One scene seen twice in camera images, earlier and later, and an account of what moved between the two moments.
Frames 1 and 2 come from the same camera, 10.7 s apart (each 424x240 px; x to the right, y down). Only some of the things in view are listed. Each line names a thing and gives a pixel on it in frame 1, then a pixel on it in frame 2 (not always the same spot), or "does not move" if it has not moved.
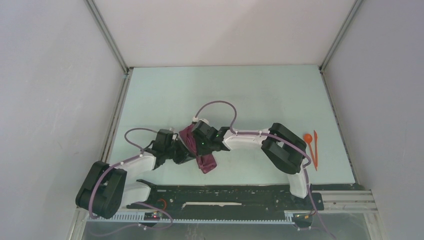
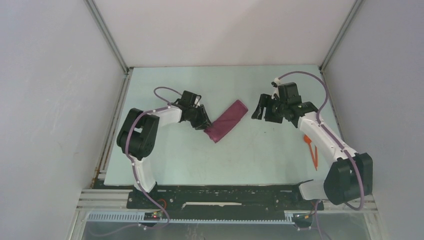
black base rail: (226, 199) does not move
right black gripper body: (203, 147) to (280, 105)
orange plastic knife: (315, 139) does not move
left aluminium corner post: (108, 36) does not move
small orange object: (308, 138) does not move
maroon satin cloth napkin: (206, 162) to (226, 121)
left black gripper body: (176, 152) to (198, 117)
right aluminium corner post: (353, 10) does not move
